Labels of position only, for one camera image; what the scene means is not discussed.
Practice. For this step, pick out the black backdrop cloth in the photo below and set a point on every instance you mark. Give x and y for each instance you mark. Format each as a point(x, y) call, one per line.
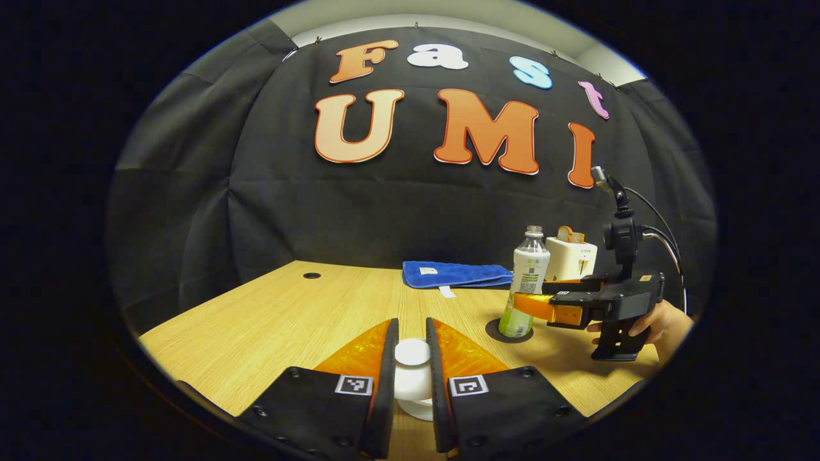
point(288, 211)

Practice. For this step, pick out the blue folded towel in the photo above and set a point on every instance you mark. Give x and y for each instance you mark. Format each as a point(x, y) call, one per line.
point(461, 274)

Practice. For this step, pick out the dark round coaster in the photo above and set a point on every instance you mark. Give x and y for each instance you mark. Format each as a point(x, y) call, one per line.
point(493, 331)

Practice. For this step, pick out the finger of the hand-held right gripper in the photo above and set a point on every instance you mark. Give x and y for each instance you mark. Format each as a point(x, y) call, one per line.
point(576, 285)
point(570, 310)

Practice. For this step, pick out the white toaster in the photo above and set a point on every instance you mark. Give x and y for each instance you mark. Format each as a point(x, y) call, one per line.
point(573, 262)

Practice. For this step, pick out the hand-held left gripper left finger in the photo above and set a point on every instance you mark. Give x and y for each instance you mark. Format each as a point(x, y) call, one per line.
point(387, 397)

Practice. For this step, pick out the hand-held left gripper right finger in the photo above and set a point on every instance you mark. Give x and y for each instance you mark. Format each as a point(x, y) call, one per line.
point(437, 397)

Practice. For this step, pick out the clear water bottle green label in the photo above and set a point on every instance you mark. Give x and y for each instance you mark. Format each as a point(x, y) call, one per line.
point(528, 269)

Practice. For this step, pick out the toast bread slice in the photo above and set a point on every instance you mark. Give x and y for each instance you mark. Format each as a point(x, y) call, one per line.
point(567, 234)

